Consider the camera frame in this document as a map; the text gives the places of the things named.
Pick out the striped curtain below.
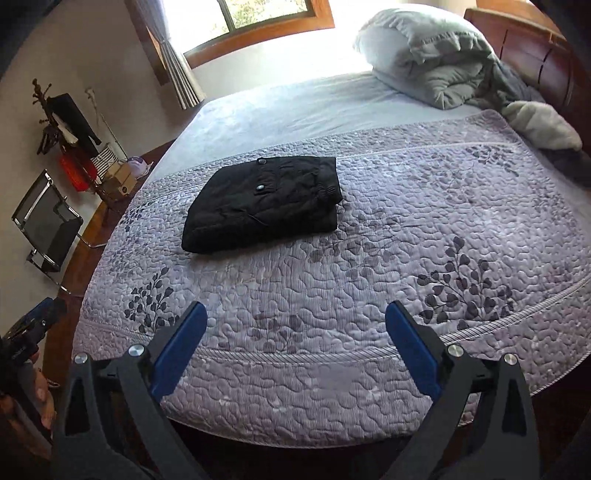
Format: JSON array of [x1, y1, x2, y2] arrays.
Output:
[[125, 1, 205, 110]]

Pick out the grey-green comforter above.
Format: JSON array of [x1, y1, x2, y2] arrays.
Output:
[[356, 4, 514, 110]]

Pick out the light blue bed sheet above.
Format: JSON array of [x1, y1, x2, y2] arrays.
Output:
[[147, 72, 480, 183]]

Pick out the black metal frame chair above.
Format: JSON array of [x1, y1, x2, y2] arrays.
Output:
[[11, 169, 106, 298]]

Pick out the cardboard box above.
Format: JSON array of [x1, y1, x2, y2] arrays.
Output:
[[101, 162, 137, 200]]

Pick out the cream fleece blanket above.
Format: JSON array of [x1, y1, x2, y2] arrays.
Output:
[[501, 101, 583, 151]]

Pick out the red plastic basket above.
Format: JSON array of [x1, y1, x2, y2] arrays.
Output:
[[59, 149, 97, 192]]

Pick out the black pants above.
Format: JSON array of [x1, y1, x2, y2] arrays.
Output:
[[181, 156, 342, 255]]

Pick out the wooden headboard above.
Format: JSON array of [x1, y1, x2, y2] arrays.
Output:
[[464, 1, 591, 152]]

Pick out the person's left hand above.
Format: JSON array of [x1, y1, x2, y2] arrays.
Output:
[[0, 352, 56, 432]]

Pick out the white wire basket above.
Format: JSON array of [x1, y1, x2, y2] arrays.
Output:
[[91, 143, 120, 181]]

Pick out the purple quilted bedspread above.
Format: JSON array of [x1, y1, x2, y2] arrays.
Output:
[[73, 110, 590, 447]]

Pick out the wooden framed window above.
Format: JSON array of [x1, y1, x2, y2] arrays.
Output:
[[161, 0, 335, 68]]

